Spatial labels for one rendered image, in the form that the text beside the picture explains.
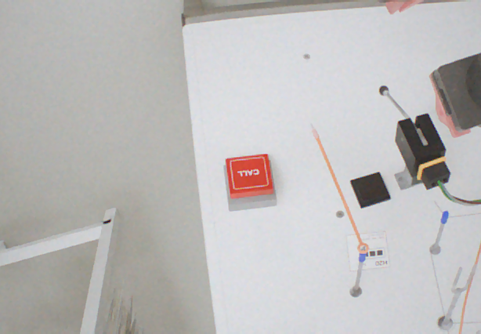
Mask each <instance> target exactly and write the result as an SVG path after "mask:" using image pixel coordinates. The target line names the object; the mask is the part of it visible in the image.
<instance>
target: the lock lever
mask: <svg viewBox="0 0 481 334"><path fill-rule="evenodd" d="M383 95H384V96H387V97H388V98H389V100H390V101H391V102H392V104H393V105H394V106H395V107H396V108H397V109H398V110H399V111H400V112H401V114H402V115H403V116H404V117H405V118H410V116H409V115H408V114H407V113H406V112H405V111H404V110H403V109H402V108H401V107H400V106H399V104H398V103H397V102H396V101H395V100H394V99H393V98H392V97H391V95H390V92H389V90H386V91H384V92H383ZM410 119H411V118H410ZM411 121H412V119H411ZM412 123H413V125H414V127H415V128H416V130H417V132H418V135H419V136H420V138H421V141H422V143H423V144H424V147H425V146H428V143H427V141H426V139H425V138H424V136H423V134H422V132H421V129H417V127H416V125H415V124H414V122H413V121H412Z"/></svg>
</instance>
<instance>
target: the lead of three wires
mask: <svg viewBox="0 0 481 334"><path fill-rule="evenodd" d="M437 183H438V184H437ZM437 183H436V185H437V186H438V187H439V188H440V190H441V191H442V192H443V195H444V196H445V197H446V198H447V199H448V200H449V199H450V200H451V201H453V202H456V203H458V204H461V205H466V206H475V205H481V199H478V200H472V201H468V200H465V199H462V198H458V197H455V196H453V195H451V194H450V193H449V192H448V191H447V189H446V188H445V187H444V185H443V183H440V181H437Z"/></svg>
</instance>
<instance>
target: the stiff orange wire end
mask: <svg viewBox="0 0 481 334"><path fill-rule="evenodd" d="M310 125H311V127H312V129H313V135H314V137H315V139H316V141H317V143H318V145H319V148H320V150H321V152H322V155H323V157H324V160H325V162H326V164H327V167H328V168H329V170H330V172H331V175H332V177H333V180H334V182H335V185H336V187H337V189H338V193H339V194H340V196H341V199H342V202H343V204H344V206H345V209H346V213H347V215H348V217H349V220H350V222H351V224H352V226H353V230H354V232H355V234H356V237H357V239H358V241H359V243H360V244H359V246H357V251H358V252H359V253H361V254H365V253H367V251H368V249H369V246H368V244H367V243H365V242H364V243H363V241H362V239H361V237H360V233H359V231H358V229H357V227H356V224H355V222H354V220H353V218H352V215H351V212H350V209H349V207H348V205H347V201H346V199H345V196H344V194H343V193H342V189H341V188H340V186H339V183H338V180H337V178H336V175H335V173H334V171H333V168H332V166H331V163H330V161H329V159H327V155H326V153H325V151H324V148H323V146H322V144H321V142H320V137H319V134H318V132H317V131H316V130H315V129H314V127H313V124H312V123H310ZM361 246H365V247H366V250H365V251H361V250H360V247H361Z"/></svg>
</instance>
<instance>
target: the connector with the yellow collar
mask: <svg viewBox="0 0 481 334"><path fill-rule="evenodd" d="M441 157H442V155H440V156H436V157H434V158H430V159H426V160H424V161H421V162H418V167H417V171H416V172H418V168H419V165H422V164H425V163H426V162H430V161H433V160H435V159H437V158H441ZM450 174H451V171H450V170H449V168H448V167H447V164H446V163H445V161H442V162H438V163H436V164H434V165H430V166H427V167H425V168H423V170H422V173H421V181H422V183H423V184H424V185H425V189H426V190H427V191H428V190H431V189H433V188H434V187H438V186H437V185H436V183H437V181H440V183H443V184H445V183H449V179H450ZM437 184H438V183H437Z"/></svg>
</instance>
